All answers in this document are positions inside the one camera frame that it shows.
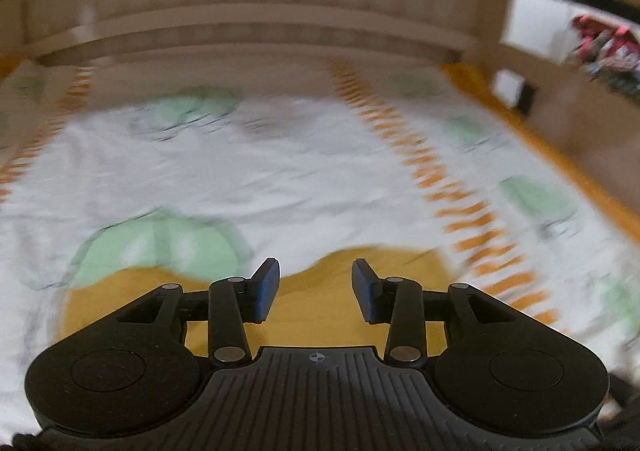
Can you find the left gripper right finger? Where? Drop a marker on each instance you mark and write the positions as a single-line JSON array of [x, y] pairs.
[[406, 308]]

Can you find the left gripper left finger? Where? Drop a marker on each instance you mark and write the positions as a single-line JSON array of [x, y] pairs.
[[226, 306]]

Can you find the mustard yellow small garment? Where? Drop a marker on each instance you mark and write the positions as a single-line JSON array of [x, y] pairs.
[[314, 308]]

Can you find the red and pink clothes pile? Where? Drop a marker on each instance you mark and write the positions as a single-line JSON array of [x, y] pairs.
[[608, 53]]

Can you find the white leaf-print bed cover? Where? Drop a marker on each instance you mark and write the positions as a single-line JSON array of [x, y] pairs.
[[206, 167]]

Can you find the beige wooden side rail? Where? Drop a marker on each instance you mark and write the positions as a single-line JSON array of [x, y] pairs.
[[596, 129]]

